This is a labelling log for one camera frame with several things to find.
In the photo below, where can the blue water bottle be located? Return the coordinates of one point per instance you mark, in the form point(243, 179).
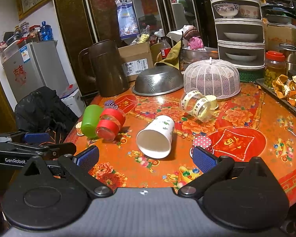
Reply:
point(46, 32)

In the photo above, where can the steel kettle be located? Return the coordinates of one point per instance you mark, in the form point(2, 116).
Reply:
point(289, 51)

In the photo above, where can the white plate shelf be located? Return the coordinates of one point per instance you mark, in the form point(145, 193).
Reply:
point(241, 57)
point(241, 37)

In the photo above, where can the green plastic cup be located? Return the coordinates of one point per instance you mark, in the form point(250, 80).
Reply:
point(90, 120)

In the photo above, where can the dried orange peels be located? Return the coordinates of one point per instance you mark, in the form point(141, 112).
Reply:
point(285, 89)

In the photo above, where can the red polka dot lid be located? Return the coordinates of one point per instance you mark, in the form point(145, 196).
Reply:
point(203, 142)

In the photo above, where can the floral ceramic bowl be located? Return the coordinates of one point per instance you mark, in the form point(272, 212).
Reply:
point(227, 10)

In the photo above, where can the grey small refrigerator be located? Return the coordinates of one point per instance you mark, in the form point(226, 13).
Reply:
point(35, 65)

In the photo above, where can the black bag on chair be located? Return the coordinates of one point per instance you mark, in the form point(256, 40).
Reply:
point(43, 110)

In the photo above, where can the pink floral bowl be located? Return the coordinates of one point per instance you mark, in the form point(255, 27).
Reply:
point(249, 11)

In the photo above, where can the jar with orange lid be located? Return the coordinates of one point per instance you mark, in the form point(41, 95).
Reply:
point(275, 65)

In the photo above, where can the white paper cup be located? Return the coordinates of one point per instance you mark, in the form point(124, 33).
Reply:
point(155, 140)

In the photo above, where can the clear glass with yellow bands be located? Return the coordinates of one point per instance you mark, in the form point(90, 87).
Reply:
point(201, 107)

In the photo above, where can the steel colander bowl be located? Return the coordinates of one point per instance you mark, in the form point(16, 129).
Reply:
point(159, 80)

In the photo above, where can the blue checkered jar lid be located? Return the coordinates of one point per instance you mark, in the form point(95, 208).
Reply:
point(110, 104)

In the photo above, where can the white box beside fridge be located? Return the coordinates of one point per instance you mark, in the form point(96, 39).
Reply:
point(72, 98)

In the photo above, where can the dark brown plastic pitcher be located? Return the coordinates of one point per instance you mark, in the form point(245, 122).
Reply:
point(106, 62)

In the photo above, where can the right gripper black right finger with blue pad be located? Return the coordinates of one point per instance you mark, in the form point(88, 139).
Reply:
point(214, 169)

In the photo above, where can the white mesh food cover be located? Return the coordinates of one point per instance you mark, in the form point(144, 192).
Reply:
point(212, 77)

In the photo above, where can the white plate lower shelf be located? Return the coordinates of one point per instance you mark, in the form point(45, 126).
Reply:
point(241, 57)

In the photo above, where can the red label plastic bottle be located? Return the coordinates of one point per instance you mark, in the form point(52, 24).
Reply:
point(165, 47)

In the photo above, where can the glass jar with red tape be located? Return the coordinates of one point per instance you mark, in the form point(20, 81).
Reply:
point(110, 123)

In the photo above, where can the white tiered dish rack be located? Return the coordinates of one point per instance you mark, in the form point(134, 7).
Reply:
point(237, 24)

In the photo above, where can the cardboard box with label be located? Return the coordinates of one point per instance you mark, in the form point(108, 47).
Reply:
point(136, 58)

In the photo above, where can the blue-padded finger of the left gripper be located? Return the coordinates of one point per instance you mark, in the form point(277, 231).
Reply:
point(36, 137)

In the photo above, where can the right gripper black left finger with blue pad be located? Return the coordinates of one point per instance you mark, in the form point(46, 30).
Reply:
point(77, 169)

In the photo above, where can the blue white hanging bag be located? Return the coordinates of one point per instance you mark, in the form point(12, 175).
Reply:
point(127, 21)

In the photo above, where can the green basket under rack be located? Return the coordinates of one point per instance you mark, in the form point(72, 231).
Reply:
point(250, 75)

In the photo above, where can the pink knit item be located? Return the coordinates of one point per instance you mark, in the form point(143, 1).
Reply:
point(195, 43)

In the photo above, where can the red floral tablecloth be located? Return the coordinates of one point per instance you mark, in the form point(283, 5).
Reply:
point(250, 124)

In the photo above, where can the white plate upper shelf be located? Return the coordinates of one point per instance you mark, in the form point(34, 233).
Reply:
point(241, 37)

